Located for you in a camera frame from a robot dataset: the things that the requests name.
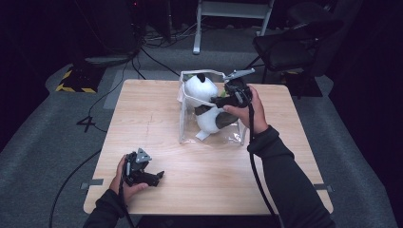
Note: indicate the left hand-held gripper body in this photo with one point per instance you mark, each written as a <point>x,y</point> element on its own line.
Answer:
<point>136,166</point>

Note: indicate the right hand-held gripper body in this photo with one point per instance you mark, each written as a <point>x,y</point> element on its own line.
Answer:
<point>238,90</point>

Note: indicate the panda plush toy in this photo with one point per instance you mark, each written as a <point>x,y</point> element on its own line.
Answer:
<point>199,90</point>

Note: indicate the clear plastic bag white trim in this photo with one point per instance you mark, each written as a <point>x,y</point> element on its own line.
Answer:
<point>221,138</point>

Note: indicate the person's left hand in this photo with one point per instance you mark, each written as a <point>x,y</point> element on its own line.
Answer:
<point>118,180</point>

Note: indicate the person's right hand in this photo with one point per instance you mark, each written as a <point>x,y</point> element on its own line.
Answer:
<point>252,114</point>

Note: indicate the grey tape strip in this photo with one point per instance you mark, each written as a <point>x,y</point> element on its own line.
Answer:
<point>323,187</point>
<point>93,183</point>

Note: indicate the black office chair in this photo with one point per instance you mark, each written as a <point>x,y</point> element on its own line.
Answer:
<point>285,47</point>

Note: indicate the black yellow striped base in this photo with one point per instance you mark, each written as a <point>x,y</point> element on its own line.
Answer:
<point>80,80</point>

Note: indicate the white metal table frame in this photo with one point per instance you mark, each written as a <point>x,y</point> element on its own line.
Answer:
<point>233,9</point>

